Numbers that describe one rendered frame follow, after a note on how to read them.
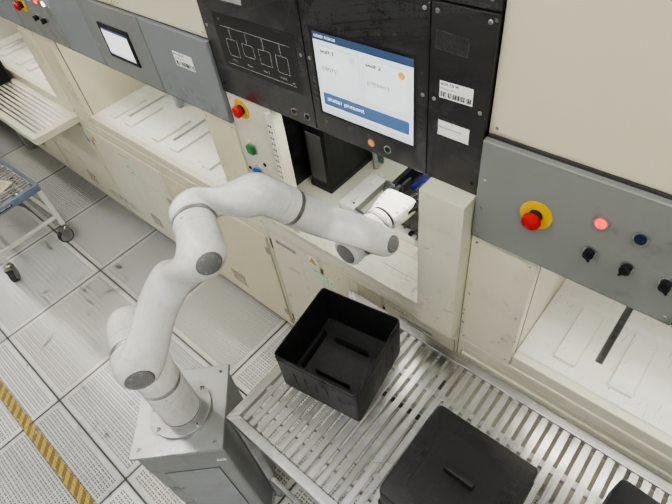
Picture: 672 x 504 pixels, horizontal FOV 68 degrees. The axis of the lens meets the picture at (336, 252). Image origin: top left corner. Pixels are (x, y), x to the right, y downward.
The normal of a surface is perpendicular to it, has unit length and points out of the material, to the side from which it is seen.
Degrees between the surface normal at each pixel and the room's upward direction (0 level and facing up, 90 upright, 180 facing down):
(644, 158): 90
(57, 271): 0
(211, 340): 0
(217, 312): 0
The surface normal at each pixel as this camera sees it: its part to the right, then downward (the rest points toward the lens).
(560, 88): -0.65, 0.61
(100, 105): 0.76, 0.43
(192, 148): -0.11, -0.66
